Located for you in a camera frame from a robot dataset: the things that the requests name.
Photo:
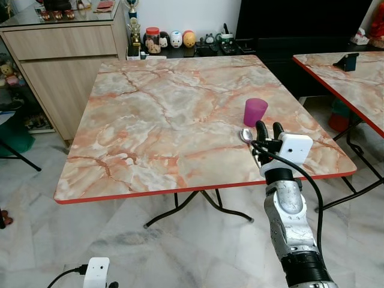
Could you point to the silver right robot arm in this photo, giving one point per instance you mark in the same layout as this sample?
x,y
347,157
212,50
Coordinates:
x,y
292,222

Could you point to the silver metal spoon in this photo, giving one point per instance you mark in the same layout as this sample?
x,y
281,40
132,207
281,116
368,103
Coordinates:
x,y
246,135

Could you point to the purple plastic cup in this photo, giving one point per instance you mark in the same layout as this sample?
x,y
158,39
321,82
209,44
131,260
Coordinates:
x,y
255,111

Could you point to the red bucket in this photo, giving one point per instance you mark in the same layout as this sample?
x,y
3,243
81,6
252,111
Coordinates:
x,y
339,123

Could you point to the green bucket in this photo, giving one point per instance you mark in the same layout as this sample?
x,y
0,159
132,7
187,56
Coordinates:
x,y
340,108

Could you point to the large marble folding table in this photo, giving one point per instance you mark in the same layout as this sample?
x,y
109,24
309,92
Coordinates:
x,y
180,120

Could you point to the marble table with black stand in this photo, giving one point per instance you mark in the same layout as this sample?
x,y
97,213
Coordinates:
x,y
360,84

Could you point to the black desktop gadget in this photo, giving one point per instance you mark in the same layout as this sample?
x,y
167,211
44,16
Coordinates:
x,y
227,42

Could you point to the black television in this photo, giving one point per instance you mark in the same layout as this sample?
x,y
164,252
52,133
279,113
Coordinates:
x,y
300,21

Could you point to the yellow orange round figurine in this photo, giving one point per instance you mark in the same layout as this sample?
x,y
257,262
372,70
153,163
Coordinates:
x,y
189,39

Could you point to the small white figure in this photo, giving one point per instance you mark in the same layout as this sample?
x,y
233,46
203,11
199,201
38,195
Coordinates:
x,y
360,38

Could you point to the white round figurine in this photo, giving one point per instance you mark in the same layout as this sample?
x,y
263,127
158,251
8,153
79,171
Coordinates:
x,y
176,39

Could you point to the black and white figurine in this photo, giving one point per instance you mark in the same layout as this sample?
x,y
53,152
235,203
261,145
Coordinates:
x,y
163,40

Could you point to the clear jar with red lid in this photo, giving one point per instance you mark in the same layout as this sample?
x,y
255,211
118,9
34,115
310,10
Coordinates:
x,y
152,41

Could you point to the red decoration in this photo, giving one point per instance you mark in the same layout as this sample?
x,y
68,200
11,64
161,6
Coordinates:
x,y
378,25

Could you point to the gold trophy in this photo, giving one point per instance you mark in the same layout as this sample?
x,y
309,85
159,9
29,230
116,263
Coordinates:
x,y
133,27

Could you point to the wooden cabinet with glass top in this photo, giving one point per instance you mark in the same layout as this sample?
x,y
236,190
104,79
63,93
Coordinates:
x,y
60,72

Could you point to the dark green bag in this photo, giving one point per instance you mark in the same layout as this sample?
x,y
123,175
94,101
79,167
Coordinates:
x,y
15,135

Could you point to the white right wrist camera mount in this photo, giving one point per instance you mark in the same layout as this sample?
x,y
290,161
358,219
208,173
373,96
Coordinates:
x,y
296,148

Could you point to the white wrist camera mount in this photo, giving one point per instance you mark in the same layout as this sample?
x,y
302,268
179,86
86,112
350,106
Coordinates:
x,y
296,148
96,272

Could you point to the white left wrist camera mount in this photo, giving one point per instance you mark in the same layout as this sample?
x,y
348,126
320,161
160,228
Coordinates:
x,y
96,272

